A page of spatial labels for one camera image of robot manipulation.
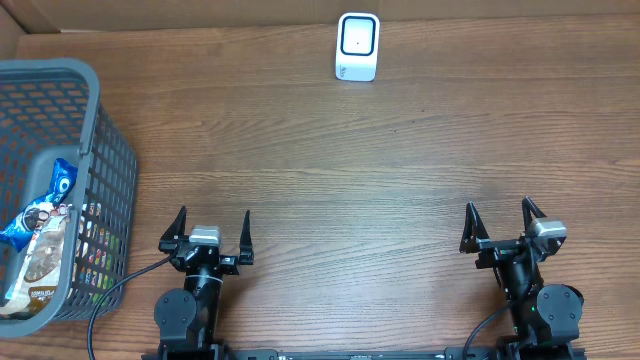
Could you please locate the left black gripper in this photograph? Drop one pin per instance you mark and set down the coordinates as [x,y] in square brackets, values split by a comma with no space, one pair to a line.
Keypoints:
[167,244]

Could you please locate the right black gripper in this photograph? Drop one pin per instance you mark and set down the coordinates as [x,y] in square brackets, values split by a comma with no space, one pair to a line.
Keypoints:
[494,249]

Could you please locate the Haribo gummy worms bag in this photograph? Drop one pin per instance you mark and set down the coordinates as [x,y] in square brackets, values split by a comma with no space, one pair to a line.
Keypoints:
[98,250]

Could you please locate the beige brown cookie bag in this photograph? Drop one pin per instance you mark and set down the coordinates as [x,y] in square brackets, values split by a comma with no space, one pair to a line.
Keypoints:
[39,274]

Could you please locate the blue Oreo cookie pack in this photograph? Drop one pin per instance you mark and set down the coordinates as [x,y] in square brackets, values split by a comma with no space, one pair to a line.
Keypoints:
[20,230]

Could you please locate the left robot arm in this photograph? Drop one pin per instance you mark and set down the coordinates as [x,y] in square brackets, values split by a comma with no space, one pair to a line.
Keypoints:
[187,316]

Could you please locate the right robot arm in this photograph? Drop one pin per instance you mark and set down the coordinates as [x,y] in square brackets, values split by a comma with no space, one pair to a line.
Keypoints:
[545,316]

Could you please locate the white barcode scanner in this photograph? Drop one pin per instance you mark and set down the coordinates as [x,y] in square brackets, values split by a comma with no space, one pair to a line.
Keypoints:
[357,47]

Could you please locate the grey plastic basket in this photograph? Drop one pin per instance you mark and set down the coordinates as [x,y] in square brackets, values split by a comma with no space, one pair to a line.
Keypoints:
[51,109]

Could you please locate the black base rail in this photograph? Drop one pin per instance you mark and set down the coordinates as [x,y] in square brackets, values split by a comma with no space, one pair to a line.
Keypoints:
[450,353]

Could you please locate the cardboard back wall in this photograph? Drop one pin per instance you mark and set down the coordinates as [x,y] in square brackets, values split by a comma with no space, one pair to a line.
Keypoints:
[47,16]

